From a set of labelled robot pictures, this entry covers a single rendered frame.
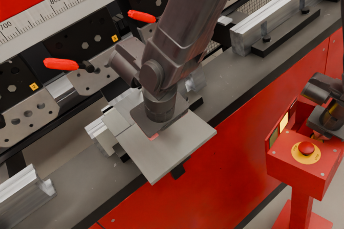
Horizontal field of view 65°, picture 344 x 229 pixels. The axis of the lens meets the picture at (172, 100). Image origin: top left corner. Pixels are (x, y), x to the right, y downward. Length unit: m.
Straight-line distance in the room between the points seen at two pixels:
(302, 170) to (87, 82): 0.59
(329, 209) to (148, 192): 1.04
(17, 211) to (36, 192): 0.07
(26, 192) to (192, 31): 0.63
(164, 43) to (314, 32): 0.79
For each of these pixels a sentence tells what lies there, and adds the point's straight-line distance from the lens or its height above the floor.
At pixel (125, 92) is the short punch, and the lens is 0.77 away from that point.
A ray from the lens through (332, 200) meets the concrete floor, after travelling 1.65.
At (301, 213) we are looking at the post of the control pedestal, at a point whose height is 0.35.
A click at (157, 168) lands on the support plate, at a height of 1.00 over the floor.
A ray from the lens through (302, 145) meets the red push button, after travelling 0.81.
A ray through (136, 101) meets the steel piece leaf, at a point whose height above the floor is 1.00.
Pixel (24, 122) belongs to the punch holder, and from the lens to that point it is 0.67.
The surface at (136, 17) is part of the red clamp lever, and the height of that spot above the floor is 1.22.
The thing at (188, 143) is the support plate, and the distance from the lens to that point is 0.60.
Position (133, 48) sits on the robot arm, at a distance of 0.44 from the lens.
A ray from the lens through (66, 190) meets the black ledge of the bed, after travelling 0.84.
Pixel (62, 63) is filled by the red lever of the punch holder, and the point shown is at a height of 1.22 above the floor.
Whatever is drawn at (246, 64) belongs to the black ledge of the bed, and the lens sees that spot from 0.96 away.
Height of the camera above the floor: 1.47
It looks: 42 degrees down
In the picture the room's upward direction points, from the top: 21 degrees counter-clockwise
